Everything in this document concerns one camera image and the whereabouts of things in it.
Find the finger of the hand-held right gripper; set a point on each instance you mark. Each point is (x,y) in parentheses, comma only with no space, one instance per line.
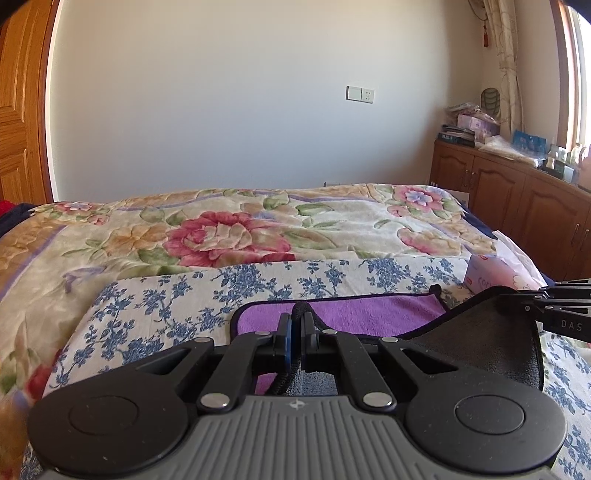
(561,307)
(565,290)

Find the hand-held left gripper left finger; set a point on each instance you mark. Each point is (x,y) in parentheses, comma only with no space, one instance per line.
(287,344)

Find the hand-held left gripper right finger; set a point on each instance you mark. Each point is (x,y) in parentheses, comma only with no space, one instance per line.
(318,345)

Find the purple and grey towel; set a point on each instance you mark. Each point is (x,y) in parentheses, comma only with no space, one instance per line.
(369,318)

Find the pink and white tissue pack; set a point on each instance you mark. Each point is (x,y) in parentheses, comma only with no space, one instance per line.
(491,274)

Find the wooden cabinet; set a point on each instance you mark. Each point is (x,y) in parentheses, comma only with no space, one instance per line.
(508,184)

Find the group of small bottles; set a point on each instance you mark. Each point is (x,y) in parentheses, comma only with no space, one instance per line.
(565,164)

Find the floral plush blanket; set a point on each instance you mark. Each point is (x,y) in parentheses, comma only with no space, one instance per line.
(221,230)

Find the blue floral bed sheet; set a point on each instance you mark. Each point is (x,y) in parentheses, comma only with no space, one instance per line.
(152,304)

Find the blue box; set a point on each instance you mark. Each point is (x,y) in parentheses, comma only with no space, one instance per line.
(528,141)

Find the clear plastic bag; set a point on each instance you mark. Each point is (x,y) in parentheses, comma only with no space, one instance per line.
(503,147)

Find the pink boxes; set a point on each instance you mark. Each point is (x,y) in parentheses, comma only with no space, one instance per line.
(478,124)

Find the stack of dark books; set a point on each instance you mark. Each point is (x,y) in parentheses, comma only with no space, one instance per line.
(455,136)

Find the green hand fan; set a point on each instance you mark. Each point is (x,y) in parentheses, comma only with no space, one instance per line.
(491,102)

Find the window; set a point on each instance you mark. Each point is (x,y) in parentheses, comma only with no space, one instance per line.
(577,83)

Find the beige patterned curtain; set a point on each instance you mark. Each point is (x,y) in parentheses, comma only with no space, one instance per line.
(505,69)

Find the red tassel ornament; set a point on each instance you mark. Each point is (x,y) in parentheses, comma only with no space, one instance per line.
(485,38)

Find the dark blue cloth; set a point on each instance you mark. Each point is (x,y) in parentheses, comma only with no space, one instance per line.
(14,221)

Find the red cloth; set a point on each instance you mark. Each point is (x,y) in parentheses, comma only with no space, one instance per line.
(6,206)

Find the wooden door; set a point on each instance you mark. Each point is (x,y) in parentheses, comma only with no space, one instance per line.
(18,115)

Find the white wall switch socket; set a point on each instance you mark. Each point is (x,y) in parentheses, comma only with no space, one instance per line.
(360,94)

